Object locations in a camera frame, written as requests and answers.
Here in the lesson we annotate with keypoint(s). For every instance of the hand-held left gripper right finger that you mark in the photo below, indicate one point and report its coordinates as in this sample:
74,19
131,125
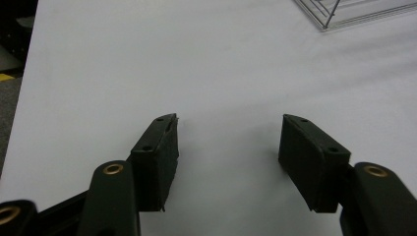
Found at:
314,160

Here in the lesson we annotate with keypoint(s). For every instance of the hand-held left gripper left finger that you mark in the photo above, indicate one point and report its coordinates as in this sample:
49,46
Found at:
154,164

